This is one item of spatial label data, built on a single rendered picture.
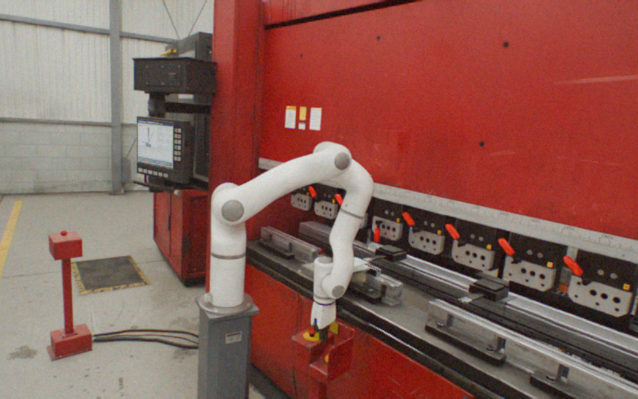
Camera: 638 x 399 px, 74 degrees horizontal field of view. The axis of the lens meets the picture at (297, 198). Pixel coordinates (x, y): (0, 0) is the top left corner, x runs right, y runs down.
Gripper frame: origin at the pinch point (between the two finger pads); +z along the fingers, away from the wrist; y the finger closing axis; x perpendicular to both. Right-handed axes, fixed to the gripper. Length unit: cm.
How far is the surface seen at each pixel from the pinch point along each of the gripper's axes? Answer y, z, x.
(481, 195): -37, -57, 40
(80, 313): 8, 84, -242
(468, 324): -34, -7, 42
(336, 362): -2.2, 10.7, 4.9
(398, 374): -22.6, 19.0, 21.4
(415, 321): -33.7, -0.3, 21.5
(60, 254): 33, 10, -185
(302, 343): 2.3, 6.6, -8.7
